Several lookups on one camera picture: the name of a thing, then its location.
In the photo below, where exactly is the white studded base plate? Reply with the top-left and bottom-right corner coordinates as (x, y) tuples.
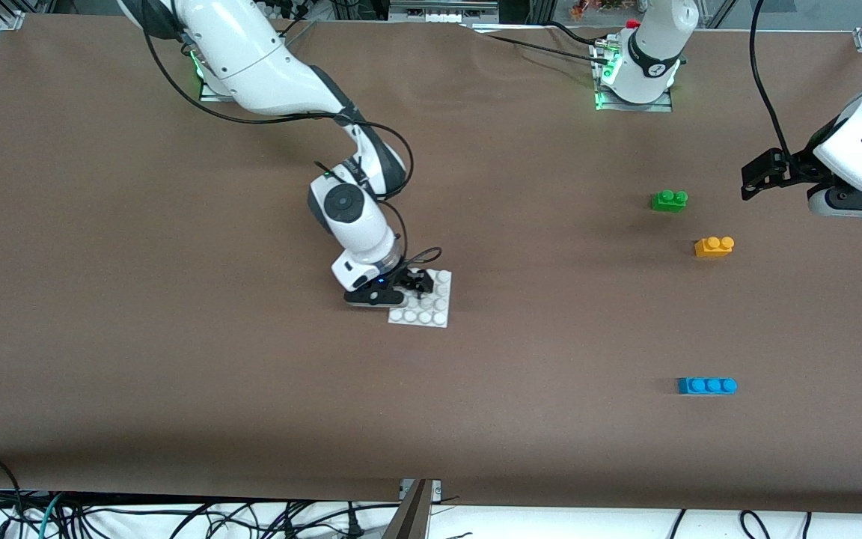
(388, 267), (453, 329)

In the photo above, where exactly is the green two-stud block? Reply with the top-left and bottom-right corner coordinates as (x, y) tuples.
(650, 189), (689, 213)

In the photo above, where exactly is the blue three-stud block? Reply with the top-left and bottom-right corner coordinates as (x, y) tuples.
(676, 377), (739, 396)

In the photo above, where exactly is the brown table cover sheet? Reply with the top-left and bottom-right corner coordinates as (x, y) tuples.
(0, 13), (862, 517)

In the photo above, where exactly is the silver aluminium profile bar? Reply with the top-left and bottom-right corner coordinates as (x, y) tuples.
(381, 478), (444, 539)

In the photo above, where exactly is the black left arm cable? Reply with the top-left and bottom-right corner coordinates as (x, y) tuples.
(748, 0), (795, 162)

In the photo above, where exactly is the black cable on table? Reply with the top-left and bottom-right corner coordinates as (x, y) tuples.
(470, 27), (602, 65)
(547, 21), (613, 50)
(278, 15), (320, 42)

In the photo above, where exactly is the silver aluminium frame rail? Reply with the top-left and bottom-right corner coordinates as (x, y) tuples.
(388, 0), (503, 25)

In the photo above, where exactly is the teal floor cable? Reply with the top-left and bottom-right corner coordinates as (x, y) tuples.
(36, 490), (69, 539)

